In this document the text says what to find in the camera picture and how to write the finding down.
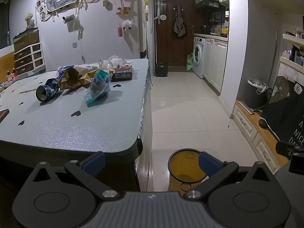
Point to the teal snack packet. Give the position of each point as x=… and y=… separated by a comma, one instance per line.
x=98, y=86

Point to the white base cabinets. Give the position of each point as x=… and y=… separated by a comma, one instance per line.
x=215, y=61

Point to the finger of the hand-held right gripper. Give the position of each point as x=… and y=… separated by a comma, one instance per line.
x=284, y=149

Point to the dried flower bunch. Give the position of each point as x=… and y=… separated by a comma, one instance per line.
x=29, y=19

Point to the dark flat box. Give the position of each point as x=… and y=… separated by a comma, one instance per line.
x=121, y=75

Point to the wooden wall ornament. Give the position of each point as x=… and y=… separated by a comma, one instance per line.
x=124, y=11
x=107, y=3

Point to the khaki hanging bag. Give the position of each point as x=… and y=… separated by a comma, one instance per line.
x=179, y=26

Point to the clear plastic bag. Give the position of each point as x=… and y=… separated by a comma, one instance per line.
x=114, y=61

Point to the pink wall tag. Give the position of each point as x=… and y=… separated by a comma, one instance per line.
x=120, y=32

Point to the dark wooden door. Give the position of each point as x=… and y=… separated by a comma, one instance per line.
x=169, y=47

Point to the black lined waste bin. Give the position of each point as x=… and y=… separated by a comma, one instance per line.
x=255, y=95

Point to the small black bowl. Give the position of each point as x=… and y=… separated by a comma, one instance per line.
x=264, y=122

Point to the yellow snack packet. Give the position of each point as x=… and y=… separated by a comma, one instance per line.
x=87, y=77

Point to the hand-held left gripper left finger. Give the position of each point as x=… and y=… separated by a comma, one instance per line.
x=95, y=163

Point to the small camera wall ornament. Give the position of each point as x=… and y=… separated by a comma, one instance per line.
x=68, y=19

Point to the dark brown board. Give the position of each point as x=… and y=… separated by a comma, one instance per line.
x=3, y=116

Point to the white dark drawer cabinet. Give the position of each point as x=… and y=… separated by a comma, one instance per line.
x=29, y=59

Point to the crushed blue drink can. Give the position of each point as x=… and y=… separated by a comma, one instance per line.
x=47, y=90

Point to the yellow round waste bin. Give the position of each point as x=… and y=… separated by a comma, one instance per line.
x=184, y=165

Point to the white wall shelf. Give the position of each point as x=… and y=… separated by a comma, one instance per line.
x=293, y=52

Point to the black printed cloth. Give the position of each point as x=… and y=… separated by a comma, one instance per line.
x=287, y=109

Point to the black cooking pot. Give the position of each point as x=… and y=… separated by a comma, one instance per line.
x=206, y=29

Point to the black range hood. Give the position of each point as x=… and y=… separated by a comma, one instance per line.
x=210, y=4

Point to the black floor basket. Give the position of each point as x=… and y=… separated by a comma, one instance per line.
x=161, y=70

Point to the white plush wall toy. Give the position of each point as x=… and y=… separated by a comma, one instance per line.
x=127, y=25

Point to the green plastic bag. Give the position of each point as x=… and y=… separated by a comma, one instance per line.
x=190, y=63

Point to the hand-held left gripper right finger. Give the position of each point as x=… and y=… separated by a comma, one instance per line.
x=209, y=165

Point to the brown paper bag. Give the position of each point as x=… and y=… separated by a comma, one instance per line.
x=68, y=78

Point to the wall socket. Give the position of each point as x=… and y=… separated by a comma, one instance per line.
x=74, y=45

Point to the glass fish tank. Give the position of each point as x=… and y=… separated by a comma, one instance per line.
x=26, y=40

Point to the white washing machine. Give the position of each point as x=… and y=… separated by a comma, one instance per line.
x=199, y=54

